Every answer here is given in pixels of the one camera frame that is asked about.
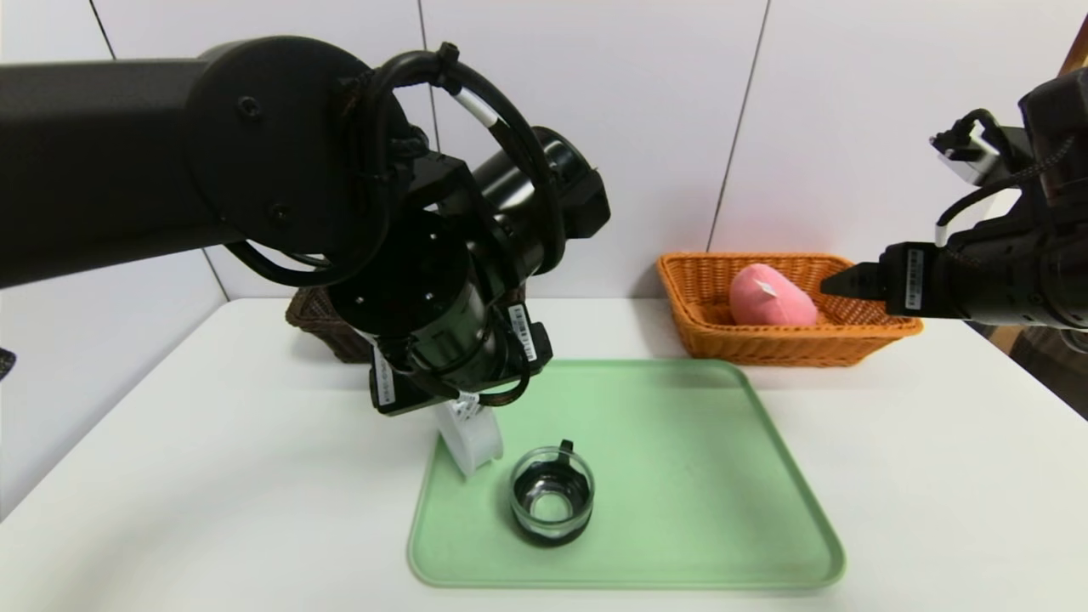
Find dark brown wicker basket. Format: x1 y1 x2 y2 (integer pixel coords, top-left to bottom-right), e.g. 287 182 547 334
286 285 527 365

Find white plastic tape roll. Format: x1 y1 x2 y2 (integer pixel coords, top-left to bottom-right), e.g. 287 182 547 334
436 395 504 478

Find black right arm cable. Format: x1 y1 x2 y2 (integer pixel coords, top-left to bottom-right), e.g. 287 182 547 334
933 109 1072 249

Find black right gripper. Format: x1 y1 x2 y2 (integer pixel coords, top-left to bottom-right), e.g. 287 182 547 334
819 241 1012 320

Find glass cup with black handle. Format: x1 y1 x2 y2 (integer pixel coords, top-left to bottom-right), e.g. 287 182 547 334
510 439 596 547

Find pink plush peach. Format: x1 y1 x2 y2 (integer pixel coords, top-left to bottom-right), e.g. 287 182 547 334
729 263 819 327

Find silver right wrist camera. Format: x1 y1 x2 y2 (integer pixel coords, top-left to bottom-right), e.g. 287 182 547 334
931 127 1011 188

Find light green plastic tray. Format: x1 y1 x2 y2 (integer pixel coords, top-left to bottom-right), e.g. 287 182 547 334
407 359 846 589

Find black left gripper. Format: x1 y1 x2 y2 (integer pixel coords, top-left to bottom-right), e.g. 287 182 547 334
368 280 553 417

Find orange wicker basket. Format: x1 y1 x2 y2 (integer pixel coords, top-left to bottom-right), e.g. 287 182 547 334
655 252 924 368

